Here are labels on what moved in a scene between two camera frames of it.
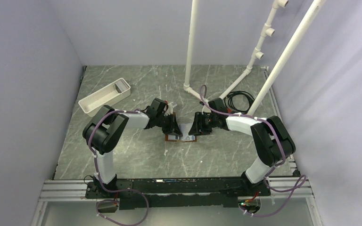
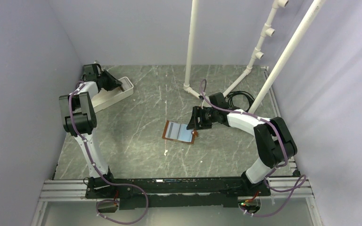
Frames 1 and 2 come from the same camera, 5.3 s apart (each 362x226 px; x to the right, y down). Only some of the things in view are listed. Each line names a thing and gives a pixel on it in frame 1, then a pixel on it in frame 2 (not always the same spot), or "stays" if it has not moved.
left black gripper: [173, 127] to [114, 83]
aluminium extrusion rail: [273, 190] stays
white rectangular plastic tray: [109, 95] stays
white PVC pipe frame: [267, 32] stays
